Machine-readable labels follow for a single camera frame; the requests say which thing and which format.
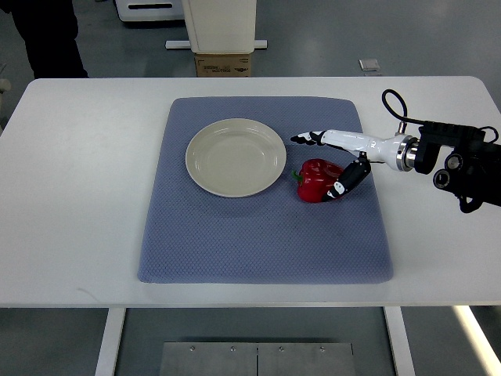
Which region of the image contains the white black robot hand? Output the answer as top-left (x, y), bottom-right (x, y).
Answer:
top-left (290, 129), bottom-right (417, 200)

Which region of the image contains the red bell pepper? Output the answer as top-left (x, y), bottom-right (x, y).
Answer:
top-left (292, 158), bottom-right (344, 203)

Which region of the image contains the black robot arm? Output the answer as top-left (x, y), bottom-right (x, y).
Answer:
top-left (381, 89), bottom-right (500, 214)

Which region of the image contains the cream round plate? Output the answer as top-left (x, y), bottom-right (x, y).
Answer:
top-left (186, 118), bottom-right (287, 198)

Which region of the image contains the metal floor plate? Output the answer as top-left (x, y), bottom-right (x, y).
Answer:
top-left (160, 342), bottom-right (356, 375)

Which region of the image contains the small grey floor square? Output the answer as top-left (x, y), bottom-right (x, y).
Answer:
top-left (359, 58), bottom-right (380, 72)

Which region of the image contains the white table foot bar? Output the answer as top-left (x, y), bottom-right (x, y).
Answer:
top-left (164, 39), bottom-right (268, 49)

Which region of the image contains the cardboard box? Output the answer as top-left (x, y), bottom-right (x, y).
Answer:
top-left (194, 54), bottom-right (251, 78)

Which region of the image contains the white cabinet column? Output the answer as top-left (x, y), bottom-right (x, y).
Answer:
top-left (182, 0), bottom-right (257, 54)

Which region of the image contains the white appliance with slot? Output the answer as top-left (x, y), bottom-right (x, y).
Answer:
top-left (114, 0), bottom-right (184, 22)

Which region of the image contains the white table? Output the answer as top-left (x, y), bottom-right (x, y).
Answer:
top-left (0, 76), bottom-right (501, 376)

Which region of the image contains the person in black trousers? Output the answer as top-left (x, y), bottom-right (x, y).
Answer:
top-left (1, 0), bottom-right (88, 79)

